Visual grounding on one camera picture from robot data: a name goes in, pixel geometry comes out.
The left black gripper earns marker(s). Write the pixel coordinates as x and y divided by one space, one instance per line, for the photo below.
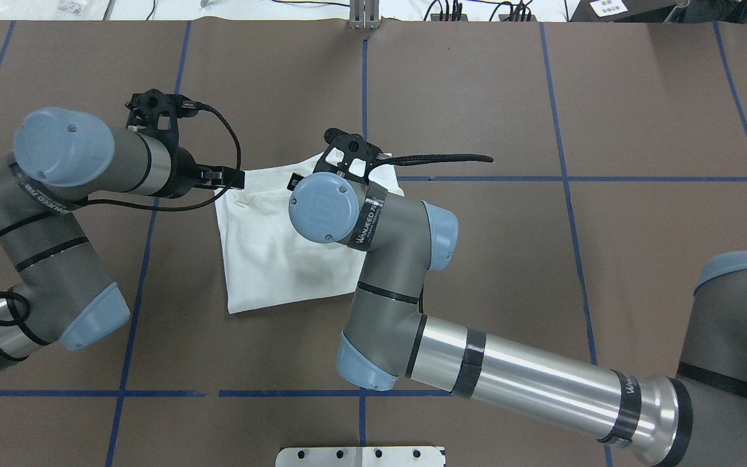
183 174

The white long-sleeve printed shirt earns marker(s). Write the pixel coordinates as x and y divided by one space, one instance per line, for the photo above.
266 262

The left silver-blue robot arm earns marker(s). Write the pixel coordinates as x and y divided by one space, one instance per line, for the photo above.
59 159

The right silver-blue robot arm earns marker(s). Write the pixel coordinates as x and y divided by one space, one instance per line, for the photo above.
696 418

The orange-black adapter box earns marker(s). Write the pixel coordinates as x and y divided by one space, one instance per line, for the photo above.
444 11
512 12

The clear plastic bag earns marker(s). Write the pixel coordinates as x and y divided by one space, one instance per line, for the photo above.
54 10

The black box with white label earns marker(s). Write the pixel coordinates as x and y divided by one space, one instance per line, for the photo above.
624 11

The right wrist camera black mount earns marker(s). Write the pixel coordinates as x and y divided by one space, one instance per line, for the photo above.
353 147

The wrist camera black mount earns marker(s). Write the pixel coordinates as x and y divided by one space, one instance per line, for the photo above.
353 147
155 114

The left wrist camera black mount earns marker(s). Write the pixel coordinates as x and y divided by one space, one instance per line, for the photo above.
155 114

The aluminium frame post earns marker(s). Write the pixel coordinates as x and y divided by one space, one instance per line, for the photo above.
364 14

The white camera post with base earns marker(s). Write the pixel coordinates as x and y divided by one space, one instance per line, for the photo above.
362 456

